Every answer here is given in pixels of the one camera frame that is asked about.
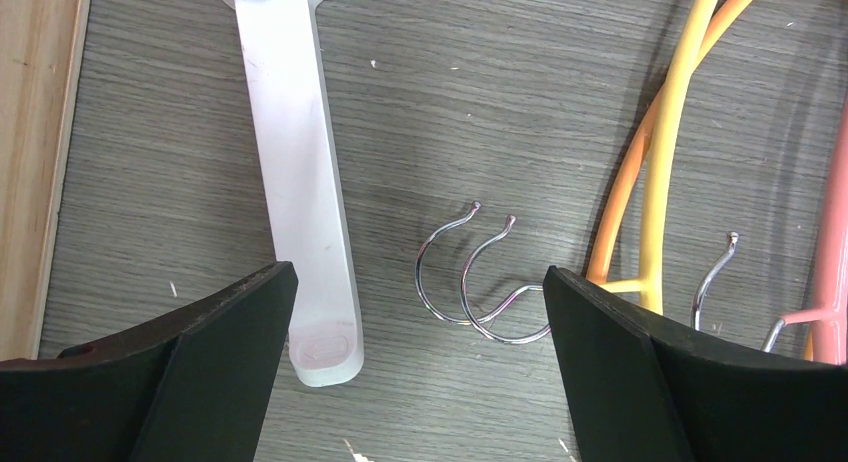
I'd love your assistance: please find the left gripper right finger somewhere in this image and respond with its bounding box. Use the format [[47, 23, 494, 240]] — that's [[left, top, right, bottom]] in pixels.
[[543, 266, 847, 461]]

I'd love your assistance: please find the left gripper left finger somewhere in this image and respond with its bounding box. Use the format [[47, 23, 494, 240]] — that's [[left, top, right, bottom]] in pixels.
[[1, 262, 298, 461]]

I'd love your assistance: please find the yellow plastic hanger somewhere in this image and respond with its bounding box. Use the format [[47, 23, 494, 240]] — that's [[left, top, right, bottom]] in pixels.
[[587, 0, 752, 315]]

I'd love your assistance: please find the orange plastic hanger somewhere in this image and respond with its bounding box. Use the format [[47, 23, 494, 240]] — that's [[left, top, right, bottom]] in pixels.
[[414, 0, 848, 328]]

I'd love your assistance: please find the silver metal clothes rack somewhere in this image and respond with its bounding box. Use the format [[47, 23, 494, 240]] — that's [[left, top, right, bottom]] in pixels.
[[223, 0, 364, 387]]

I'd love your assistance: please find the wooden clothes rack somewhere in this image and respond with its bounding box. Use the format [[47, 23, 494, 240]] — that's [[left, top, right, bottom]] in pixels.
[[1, 0, 91, 360]]

